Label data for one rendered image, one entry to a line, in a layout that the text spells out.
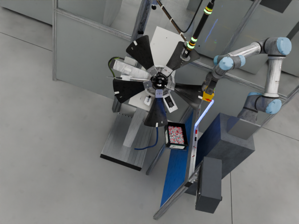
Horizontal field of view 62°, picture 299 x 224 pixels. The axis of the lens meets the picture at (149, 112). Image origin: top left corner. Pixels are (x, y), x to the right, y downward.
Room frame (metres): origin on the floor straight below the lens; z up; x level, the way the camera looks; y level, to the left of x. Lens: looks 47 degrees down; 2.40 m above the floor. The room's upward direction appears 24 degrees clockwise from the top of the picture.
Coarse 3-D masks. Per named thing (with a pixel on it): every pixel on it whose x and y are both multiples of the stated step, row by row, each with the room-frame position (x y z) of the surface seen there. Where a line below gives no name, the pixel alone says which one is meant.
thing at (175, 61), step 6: (180, 42) 1.75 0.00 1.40; (180, 48) 1.70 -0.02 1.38; (174, 54) 1.67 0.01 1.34; (180, 54) 1.66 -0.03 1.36; (192, 54) 1.65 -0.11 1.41; (198, 54) 1.66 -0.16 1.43; (174, 60) 1.61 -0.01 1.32; (180, 60) 1.61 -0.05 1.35; (192, 60) 1.61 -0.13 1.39; (168, 66) 1.58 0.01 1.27; (174, 66) 1.56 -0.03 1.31
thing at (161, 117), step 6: (156, 102) 1.36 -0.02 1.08; (162, 102) 1.42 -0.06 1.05; (150, 108) 1.31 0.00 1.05; (156, 108) 1.34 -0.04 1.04; (162, 108) 1.39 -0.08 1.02; (150, 114) 1.28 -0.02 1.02; (156, 114) 1.32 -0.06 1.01; (162, 114) 1.36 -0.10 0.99; (150, 120) 1.26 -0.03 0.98; (156, 120) 1.29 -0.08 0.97; (150, 126) 1.24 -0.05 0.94
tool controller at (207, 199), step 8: (208, 160) 0.93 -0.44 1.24; (216, 160) 0.95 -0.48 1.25; (200, 168) 0.91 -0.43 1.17; (208, 168) 0.88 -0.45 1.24; (216, 168) 0.89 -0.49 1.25; (200, 176) 0.84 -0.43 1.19; (208, 176) 0.83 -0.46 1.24; (216, 176) 0.84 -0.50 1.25; (200, 184) 0.77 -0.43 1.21; (208, 184) 0.78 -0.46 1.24; (216, 184) 0.79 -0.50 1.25; (200, 192) 0.72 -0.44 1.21; (208, 192) 0.73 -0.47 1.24; (216, 192) 0.74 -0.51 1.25; (200, 200) 0.70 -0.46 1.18; (208, 200) 0.70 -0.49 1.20; (216, 200) 0.71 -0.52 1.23; (200, 208) 0.71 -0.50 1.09; (208, 208) 0.71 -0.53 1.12
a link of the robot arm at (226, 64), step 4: (220, 60) 1.41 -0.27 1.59; (224, 60) 1.38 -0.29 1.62; (228, 60) 1.40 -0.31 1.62; (232, 60) 1.41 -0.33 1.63; (220, 64) 1.38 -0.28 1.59; (224, 64) 1.37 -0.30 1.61; (228, 64) 1.37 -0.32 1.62; (232, 64) 1.39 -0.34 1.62; (216, 68) 1.40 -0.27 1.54; (220, 68) 1.38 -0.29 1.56; (224, 68) 1.37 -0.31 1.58; (228, 68) 1.37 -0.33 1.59; (232, 68) 1.42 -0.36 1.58; (216, 72) 1.39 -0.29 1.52; (220, 72) 1.38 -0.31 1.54; (224, 72) 1.39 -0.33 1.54
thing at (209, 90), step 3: (210, 81) 1.40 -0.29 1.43; (213, 81) 1.41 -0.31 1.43; (216, 81) 1.41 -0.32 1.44; (210, 84) 1.39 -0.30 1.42; (213, 84) 1.40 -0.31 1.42; (207, 87) 1.38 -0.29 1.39; (210, 87) 1.38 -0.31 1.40; (213, 87) 1.38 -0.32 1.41; (207, 90) 1.36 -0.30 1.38; (210, 90) 1.36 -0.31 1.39; (213, 90) 1.37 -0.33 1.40; (207, 93) 1.35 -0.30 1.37; (210, 93) 1.35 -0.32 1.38
